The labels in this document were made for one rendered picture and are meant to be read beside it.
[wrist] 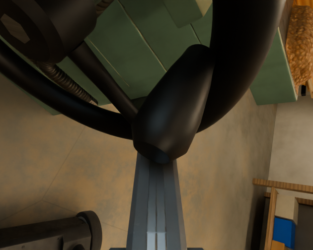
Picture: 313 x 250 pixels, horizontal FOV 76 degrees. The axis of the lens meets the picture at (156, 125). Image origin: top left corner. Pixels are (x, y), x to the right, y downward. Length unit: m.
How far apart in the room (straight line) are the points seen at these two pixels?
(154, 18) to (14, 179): 0.83
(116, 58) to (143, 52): 0.07
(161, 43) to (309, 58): 0.22
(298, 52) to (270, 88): 0.06
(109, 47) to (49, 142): 0.66
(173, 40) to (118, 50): 0.12
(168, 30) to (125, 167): 0.98
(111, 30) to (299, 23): 0.30
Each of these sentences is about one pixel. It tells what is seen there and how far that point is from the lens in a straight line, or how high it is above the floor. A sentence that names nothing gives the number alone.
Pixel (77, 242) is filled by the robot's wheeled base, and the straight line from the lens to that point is 0.91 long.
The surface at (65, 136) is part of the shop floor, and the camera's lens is 1.03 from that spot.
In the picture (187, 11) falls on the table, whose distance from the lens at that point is 0.21.
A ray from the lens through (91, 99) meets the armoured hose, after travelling 0.43.
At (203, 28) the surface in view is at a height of 0.81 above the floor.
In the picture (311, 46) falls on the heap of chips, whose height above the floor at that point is 0.92.
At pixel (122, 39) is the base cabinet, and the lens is 0.40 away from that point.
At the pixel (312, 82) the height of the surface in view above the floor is 0.62.
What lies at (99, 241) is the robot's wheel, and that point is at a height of 0.20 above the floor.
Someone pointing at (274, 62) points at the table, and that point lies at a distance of 0.34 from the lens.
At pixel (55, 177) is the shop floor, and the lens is 1.03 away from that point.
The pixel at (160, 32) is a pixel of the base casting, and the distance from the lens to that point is 0.35.
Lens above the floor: 0.96
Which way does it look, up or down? 44 degrees down
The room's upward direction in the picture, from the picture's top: 87 degrees clockwise
